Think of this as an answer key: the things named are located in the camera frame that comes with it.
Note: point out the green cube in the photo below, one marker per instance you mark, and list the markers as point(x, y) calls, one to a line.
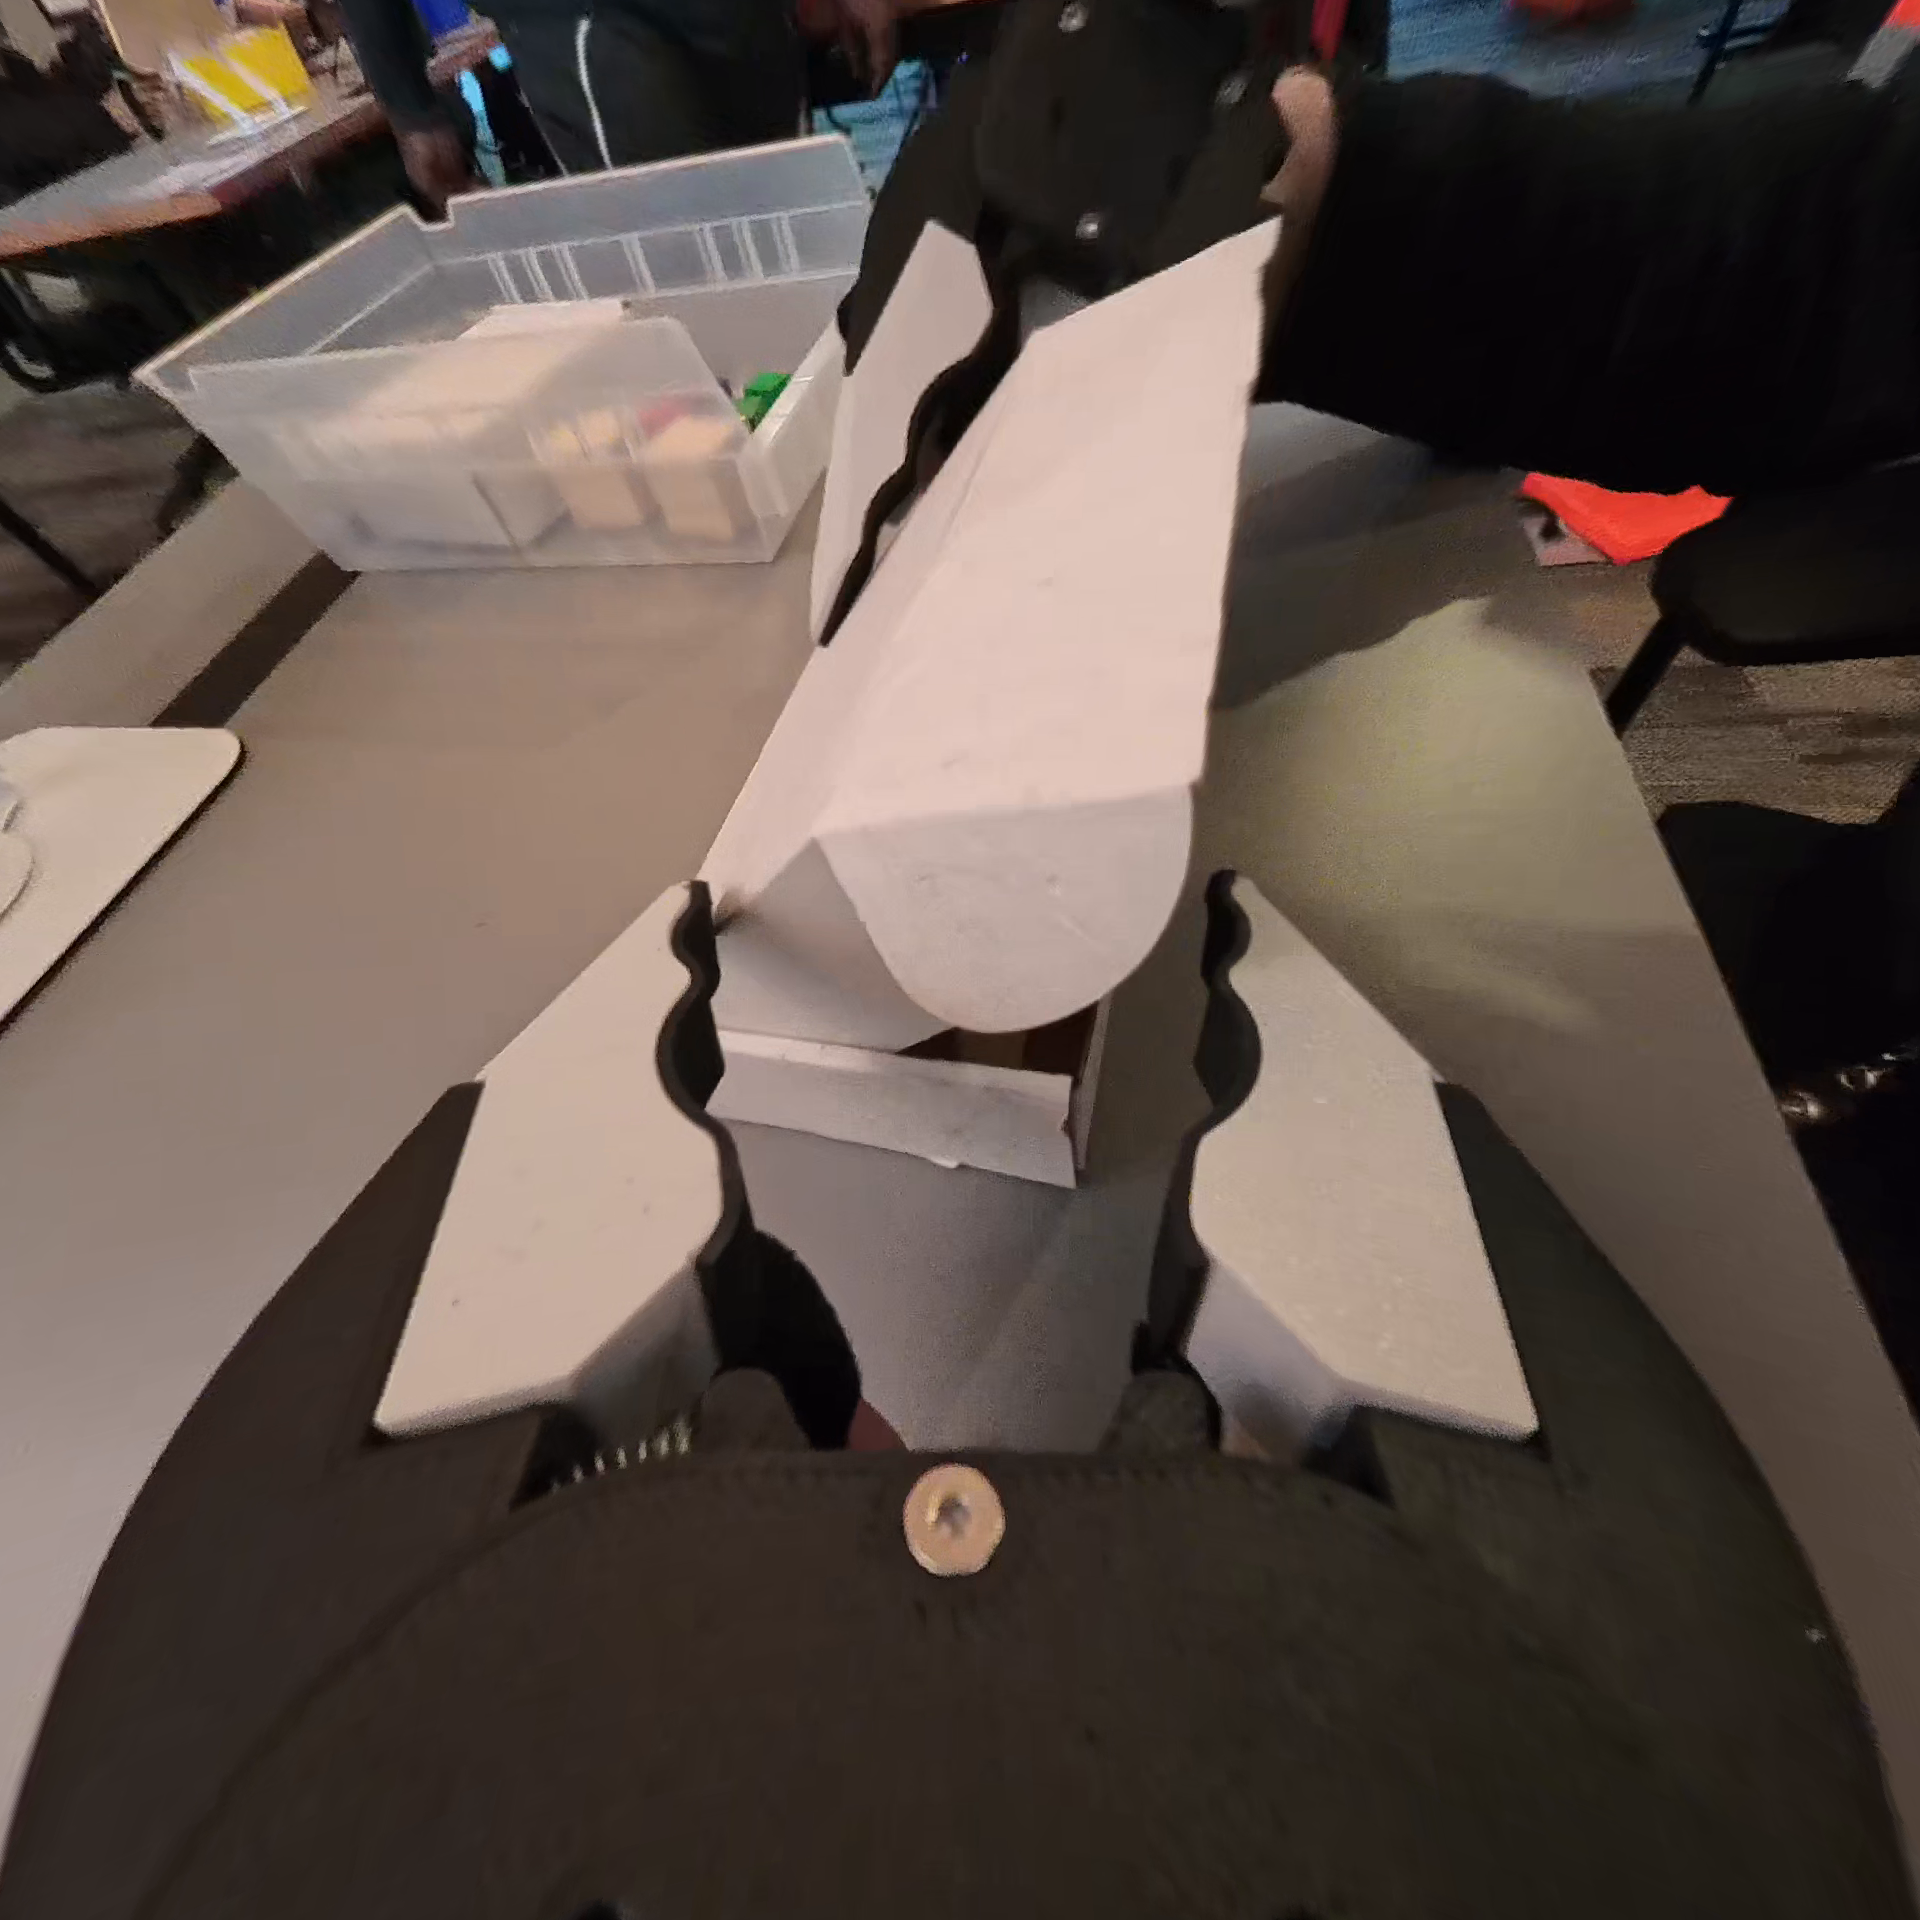
point(761, 402)

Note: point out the wooden background table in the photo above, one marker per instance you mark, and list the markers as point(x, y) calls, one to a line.
point(180, 182)

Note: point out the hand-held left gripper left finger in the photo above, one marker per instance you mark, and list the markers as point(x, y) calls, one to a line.
point(571, 1171)

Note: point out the black chair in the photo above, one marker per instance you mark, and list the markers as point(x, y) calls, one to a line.
point(1783, 585)

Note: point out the person's right hand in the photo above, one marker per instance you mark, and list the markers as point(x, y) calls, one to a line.
point(1300, 142)

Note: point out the orange cloth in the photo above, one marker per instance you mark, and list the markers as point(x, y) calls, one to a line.
point(1629, 518)

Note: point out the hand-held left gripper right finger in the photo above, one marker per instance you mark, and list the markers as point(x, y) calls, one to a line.
point(1337, 1199)

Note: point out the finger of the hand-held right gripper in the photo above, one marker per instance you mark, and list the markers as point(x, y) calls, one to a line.
point(892, 376)

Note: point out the white container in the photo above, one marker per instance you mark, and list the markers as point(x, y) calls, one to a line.
point(420, 437)

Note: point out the wooden document stand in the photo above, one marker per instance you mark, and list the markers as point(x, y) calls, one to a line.
point(105, 839)

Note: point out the yellow plastic bin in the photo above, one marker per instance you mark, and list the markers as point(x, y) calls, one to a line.
point(250, 77)

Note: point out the person's right forearm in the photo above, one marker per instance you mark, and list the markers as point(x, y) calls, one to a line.
point(1577, 268)

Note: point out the white cardboard box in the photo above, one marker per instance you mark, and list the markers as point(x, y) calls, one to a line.
point(1019, 599)

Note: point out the clear plastic bin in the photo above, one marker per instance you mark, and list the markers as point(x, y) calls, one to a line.
point(452, 303)

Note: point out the wooden block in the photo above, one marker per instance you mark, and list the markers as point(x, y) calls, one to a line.
point(694, 484)
point(593, 480)

